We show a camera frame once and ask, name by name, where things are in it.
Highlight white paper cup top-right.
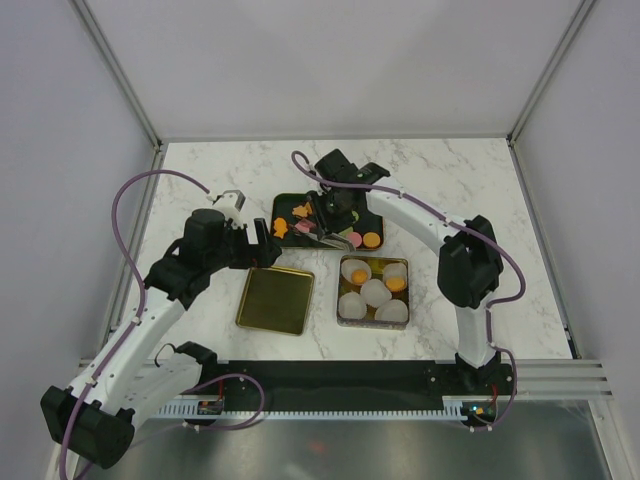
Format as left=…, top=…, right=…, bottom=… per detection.
left=383, top=263, right=408, bottom=287

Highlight white paper cup bottom-right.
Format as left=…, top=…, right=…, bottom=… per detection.
left=374, top=299, right=409, bottom=323

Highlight white paper cup top-left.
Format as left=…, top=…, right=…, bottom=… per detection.
left=340, top=258, right=372, bottom=285

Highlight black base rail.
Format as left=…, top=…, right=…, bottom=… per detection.
left=202, top=359, right=514, bottom=414

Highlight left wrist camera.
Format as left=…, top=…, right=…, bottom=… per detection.
left=207, top=189, right=246, bottom=225

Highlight metal serving tongs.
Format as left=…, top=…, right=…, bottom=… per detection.
left=293, top=202, right=356, bottom=252

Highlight white paper cup bottom-left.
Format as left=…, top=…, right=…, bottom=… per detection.
left=338, top=292, right=367, bottom=320

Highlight dark green serving tray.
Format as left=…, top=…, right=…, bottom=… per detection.
left=270, top=193, right=384, bottom=251

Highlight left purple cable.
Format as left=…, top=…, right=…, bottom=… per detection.
left=57, top=170, right=265, bottom=480

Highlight aluminium frame post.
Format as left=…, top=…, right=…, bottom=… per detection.
left=505, top=0, right=601, bottom=146
left=69, top=0, right=166, bottom=154

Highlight aluminium frame post left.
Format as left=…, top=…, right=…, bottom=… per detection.
left=69, top=0, right=166, bottom=154

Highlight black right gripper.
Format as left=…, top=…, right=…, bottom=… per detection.
left=308, top=187, right=356, bottom=241

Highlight gold cookie tin box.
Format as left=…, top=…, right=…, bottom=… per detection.
left=336, top=255, right=410, bottom=330

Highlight gold tin lid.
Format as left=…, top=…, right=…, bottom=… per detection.
left=235, top=267, right=315, bottom=336

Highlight tan sandwich cookie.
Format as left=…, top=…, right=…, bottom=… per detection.
left=362, top=232, right=382, bottom=249
left=385, top=277, right=407, bottom=292

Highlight aluminium frame post right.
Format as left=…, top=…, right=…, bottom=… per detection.
left=505, top=0, right=601, bottom=146

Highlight pink cookie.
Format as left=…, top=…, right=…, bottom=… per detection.
left=294, top=218, right=315, bottom=235
left=347, top=232, right=363, bottom=248

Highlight green macaron lower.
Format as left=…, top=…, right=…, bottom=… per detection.
left=339, top=227, right=354, bottom=238

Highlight orange fish cookie left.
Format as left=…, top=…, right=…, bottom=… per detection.
left=272, top=217, right=289, bottom=239

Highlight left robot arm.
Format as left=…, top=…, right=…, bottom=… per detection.
left=40, top=209, right=281, bottom=469

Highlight orange swirl cookie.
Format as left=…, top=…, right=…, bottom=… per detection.
left=351, top=269, right=369, bottom=285

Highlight orange flower cookie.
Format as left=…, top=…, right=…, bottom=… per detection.
left=292, top=205, right=311, bottom=218

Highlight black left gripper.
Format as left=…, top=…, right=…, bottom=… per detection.
left=206, top=219, right=281, bottom=274

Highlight white paper cup centre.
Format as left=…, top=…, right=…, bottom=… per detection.
left=360, top=278, right=392, bottom=308

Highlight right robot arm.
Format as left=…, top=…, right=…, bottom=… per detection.
left=300, top=149, right=504, bottom=395

